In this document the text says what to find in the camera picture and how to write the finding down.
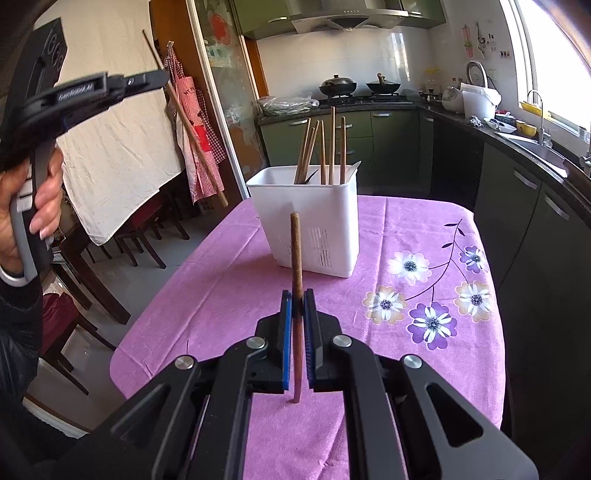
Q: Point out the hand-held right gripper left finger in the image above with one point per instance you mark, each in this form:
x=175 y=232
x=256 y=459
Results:
x=286 y=350

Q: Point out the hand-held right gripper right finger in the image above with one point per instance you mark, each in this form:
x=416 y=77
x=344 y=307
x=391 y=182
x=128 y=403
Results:
x=311 y=355

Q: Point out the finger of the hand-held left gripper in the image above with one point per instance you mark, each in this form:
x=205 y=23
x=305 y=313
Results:
x=138 y=82

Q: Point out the wooden chopstick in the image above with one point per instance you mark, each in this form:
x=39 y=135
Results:
x=342 y=152
x=303 y=147
x=321 y=157
x=296 y=258
x=194 y=138
x=310 y=147
x=332 y=147

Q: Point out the white utensil holder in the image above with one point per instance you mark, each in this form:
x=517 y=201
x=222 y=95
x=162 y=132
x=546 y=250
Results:
x=304 y=221

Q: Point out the person's left forearm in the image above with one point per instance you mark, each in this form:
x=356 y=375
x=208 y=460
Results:
x=18 y=332

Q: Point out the person's left hand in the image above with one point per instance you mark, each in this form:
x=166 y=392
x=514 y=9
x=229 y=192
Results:
x=48 y=194

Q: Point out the white hanging cloth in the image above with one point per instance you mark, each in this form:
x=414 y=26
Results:
x=115 y=138

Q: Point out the red checked apron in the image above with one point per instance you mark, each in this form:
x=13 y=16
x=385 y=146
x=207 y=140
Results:
x=196 y=134

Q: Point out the purple floral tablecloth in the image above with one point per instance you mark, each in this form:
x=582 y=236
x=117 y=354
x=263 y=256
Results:
x=221 y=300

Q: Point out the sliding glass door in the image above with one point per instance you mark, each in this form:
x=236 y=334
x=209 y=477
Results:
x=221 y=69

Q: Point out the dark wooden chair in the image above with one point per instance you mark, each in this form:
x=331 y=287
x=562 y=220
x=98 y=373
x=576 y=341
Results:
x=138 y=230
x=60 y=323

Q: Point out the clear plastic bag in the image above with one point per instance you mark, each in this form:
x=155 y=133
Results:
x=286 y=104

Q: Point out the dark wooden table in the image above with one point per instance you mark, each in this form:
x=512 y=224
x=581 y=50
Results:
x=83 y=277

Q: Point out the white plastic utensil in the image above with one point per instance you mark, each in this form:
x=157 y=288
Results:
x=353 y=168

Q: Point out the black wok with lid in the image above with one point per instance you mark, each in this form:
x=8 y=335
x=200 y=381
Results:
x=338 y=84

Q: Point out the steel range hood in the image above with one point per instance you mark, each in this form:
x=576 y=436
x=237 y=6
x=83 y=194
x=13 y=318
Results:
x=332 y=16

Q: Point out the black gas stove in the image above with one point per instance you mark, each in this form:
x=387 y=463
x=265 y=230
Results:
x=364 y=98

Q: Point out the green lower cabinets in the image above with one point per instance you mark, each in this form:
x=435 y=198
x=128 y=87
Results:
x=360 y=134

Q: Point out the dark green sink cabinets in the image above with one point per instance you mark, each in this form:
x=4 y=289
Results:
x=531 y=230

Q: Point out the white rice cooker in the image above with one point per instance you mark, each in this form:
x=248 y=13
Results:
x=452 y=99

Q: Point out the white bowl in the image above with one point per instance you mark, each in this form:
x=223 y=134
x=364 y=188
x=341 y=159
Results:
x=501 y=124

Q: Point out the steel sink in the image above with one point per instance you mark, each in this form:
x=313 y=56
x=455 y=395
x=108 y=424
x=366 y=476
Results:
x=540 y=147

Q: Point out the yellow bowl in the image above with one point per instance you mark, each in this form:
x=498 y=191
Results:
x=526 y=129

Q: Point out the round steel cooker lid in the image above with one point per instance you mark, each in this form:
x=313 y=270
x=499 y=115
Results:
x=475 y=73

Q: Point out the small chrome faucet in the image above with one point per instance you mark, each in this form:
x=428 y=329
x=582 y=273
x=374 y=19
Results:
x=541 y=120

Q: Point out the yellow tray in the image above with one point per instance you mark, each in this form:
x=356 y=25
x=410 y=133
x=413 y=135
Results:
x=530 y=107

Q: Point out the window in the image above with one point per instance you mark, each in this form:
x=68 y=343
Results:
x=554 y=50

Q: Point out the wall utensil hooks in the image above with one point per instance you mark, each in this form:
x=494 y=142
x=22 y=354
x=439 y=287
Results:
x=480 y=37

